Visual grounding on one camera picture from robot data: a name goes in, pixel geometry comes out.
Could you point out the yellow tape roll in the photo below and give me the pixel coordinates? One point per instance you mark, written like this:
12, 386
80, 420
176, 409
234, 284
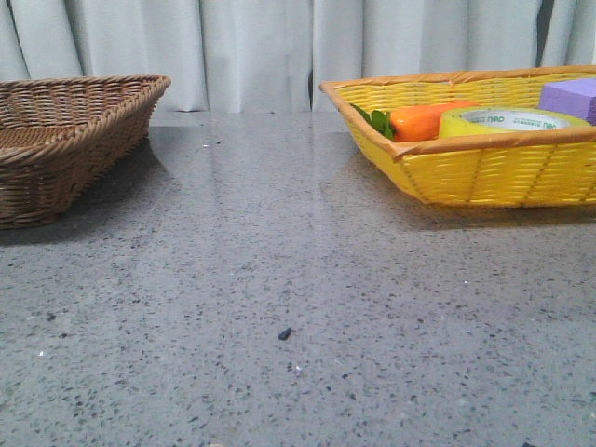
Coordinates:
480, 120

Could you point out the small black debris chip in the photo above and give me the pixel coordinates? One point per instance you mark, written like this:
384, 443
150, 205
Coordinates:
285, 334

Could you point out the orange toy carrot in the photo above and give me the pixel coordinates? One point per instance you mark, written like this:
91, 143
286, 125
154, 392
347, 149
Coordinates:
411, 123

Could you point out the white curtain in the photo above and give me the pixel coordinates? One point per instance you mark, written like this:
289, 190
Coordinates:
270, 56

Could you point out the brown wicker basket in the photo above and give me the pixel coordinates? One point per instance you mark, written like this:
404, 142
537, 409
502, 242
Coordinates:
60, 135

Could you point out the yellow wicker basket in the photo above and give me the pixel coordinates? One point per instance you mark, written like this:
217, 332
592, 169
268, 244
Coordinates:
520, 169

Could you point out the purple foam block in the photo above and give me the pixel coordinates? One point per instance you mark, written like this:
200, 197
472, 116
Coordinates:
570, 97

